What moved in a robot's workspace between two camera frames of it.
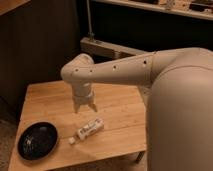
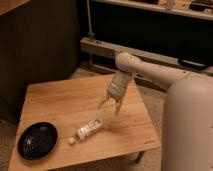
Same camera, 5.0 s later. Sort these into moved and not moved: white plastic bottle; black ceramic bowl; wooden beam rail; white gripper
Moved: white gripper
Not moved: wooden beam rail; black ceramic bowl; white plastic bottle
